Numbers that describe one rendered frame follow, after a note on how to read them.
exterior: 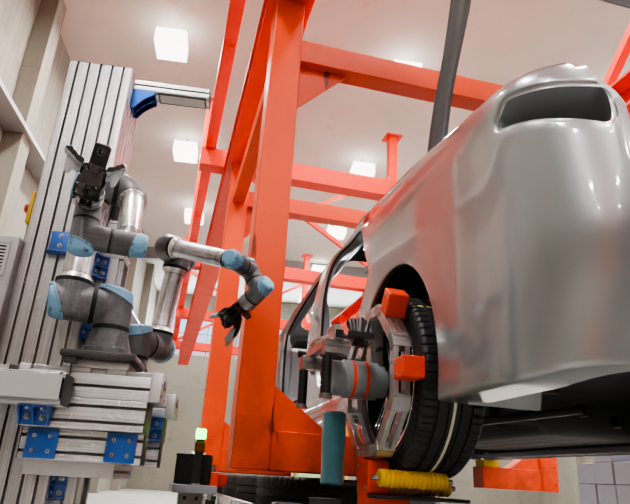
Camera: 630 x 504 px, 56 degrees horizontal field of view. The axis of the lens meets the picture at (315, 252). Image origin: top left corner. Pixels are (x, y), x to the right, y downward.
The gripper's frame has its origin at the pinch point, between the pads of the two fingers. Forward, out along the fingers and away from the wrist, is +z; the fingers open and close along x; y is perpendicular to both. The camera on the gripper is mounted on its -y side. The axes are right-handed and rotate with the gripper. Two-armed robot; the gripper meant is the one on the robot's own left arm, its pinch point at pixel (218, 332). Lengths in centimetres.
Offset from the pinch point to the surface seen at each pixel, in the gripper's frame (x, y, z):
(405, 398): 69, 18, -63
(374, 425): 69, -15, -30
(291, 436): 53, -11, 3
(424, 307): 47, -4, -80
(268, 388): 31.0, -9.7, -0.6
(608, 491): 269, -642, 67
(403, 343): 54, 13, -72
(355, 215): -96, -265, 0
